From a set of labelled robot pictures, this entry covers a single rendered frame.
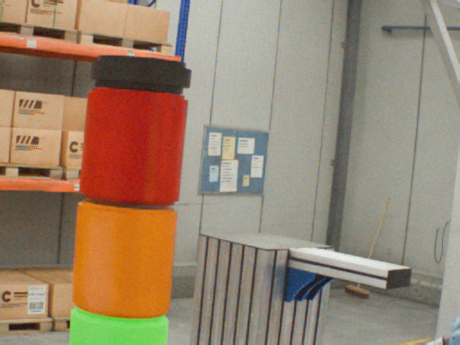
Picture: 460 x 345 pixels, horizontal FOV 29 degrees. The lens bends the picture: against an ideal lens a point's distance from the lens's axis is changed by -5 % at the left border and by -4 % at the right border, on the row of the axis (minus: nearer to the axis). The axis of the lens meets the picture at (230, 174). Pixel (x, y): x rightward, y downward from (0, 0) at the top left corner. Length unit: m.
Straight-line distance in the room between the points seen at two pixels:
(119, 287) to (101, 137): 0.07
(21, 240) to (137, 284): 10.37
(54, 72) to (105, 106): 10.40
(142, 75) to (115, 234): 0.07
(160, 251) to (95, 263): 0.03
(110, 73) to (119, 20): 9.34
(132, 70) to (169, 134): 0.04
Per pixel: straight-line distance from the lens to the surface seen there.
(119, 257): 0.43
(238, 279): 2.28
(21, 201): 10.73
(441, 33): 4.82
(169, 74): 0.43
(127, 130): 0.43
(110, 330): 0.44
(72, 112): 10.03
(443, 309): 5.29
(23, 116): 9.18
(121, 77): 0.43
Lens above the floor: 2.31
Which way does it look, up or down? 3 degrees down
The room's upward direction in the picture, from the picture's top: 6 degrees clockwise
